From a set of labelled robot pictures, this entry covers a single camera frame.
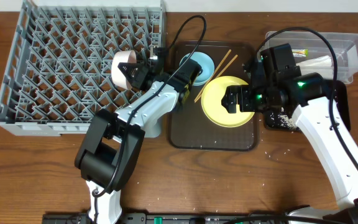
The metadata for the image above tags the white bowl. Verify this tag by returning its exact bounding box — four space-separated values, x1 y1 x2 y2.
111 50 137 90

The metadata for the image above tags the yellow plate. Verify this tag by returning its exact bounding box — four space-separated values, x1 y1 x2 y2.
201 76 254 128

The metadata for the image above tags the wooden chopstick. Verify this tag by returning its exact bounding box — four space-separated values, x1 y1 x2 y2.
194 55 238 103
208 49 232 81

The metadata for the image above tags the green snack wrapper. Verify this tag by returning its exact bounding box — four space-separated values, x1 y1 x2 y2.
292 49 308 58

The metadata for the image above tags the light blue bowl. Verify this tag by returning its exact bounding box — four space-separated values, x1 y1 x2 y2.
185 52 215 86

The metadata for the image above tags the white paper napkin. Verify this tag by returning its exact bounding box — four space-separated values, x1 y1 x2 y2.
297 55 333 73

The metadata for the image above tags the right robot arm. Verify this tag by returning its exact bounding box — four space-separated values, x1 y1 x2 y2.
221 44 358 223

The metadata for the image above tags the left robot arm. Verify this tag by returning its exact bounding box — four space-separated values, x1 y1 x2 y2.
75 57 201 223

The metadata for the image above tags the black waste tray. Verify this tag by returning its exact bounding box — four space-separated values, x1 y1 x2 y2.
263 81 351 133

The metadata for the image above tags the clear plastic bin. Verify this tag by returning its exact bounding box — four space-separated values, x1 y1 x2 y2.
264 31 358 84

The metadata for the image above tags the food scraps pile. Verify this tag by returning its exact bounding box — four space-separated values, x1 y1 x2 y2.
266 108 299 131

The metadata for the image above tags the dark brown serving tray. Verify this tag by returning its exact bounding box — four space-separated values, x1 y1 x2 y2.
167 41 259 151

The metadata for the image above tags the grey dish rack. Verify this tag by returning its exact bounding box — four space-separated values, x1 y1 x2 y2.
0 1 165 136

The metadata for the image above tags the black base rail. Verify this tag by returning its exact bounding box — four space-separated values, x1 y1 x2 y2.
41 212 354 224

